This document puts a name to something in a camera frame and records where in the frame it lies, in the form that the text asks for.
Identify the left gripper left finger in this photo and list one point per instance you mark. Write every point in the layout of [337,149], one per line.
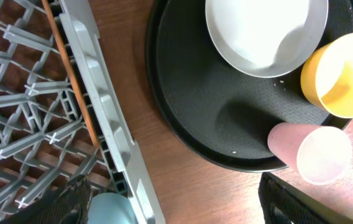
[67,205]

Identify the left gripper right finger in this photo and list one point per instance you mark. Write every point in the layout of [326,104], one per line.
[283,203]

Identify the blue cup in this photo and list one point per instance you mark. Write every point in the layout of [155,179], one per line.
[111,208]

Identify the pink cup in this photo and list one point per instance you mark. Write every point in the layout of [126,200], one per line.
[320,154]

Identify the yellow bowl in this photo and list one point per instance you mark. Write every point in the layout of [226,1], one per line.
[327,77]

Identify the grey dishwasher rack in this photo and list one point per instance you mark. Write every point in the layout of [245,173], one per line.
[44,140]

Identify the round black tray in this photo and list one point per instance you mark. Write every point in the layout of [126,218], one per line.
[221,114]

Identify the grey plate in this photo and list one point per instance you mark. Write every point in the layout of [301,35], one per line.
[266,38]

